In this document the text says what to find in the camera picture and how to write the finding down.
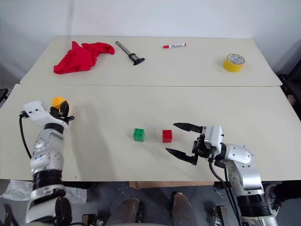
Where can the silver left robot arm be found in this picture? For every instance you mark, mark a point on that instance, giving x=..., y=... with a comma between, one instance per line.
x=47, y=150

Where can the black object at table edge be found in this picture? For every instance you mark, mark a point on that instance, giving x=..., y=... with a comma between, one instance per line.
x=3, y=96

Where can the black digital caliper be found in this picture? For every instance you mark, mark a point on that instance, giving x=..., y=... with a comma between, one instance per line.
x=131, y=56

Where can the green toy brick cube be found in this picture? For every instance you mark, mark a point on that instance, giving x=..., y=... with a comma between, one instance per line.
x=138, y=135

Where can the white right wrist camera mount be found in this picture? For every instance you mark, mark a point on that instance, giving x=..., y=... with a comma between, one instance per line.
x=215, y=136

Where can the black and white sneaker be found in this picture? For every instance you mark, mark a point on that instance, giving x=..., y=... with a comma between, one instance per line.
x=272, y=199

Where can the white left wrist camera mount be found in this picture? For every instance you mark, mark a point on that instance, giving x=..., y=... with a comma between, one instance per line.
x=35, y=111

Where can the black chair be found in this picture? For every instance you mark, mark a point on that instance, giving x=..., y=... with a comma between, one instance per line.
x=291, y=87

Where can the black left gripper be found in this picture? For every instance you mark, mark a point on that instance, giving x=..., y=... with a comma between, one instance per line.
x=67, y=118

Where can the yellow tape roll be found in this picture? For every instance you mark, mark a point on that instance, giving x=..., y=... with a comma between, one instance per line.
x=234, y=64

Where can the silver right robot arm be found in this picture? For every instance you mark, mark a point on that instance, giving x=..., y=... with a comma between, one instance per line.
x=244, y=169

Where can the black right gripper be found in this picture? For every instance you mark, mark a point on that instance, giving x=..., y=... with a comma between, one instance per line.
x=201, y=148

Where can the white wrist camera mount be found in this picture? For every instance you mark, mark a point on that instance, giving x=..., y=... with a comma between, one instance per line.
x=215, y=136
x=35, y=111

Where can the red cloth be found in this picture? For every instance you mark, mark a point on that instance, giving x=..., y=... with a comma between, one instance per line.
x=77, y=60

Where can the yellow toy brick cube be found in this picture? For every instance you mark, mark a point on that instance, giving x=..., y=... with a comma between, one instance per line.
x=57, y=101

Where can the clear plastic bag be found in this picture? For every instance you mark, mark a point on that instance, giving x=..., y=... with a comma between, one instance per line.
x=16, y=189

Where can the red toy brick cube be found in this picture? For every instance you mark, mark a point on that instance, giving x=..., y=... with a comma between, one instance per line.
x=167, y=136

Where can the red whiteboard marker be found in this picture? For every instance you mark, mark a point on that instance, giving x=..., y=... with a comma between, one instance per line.
x=175, y=45

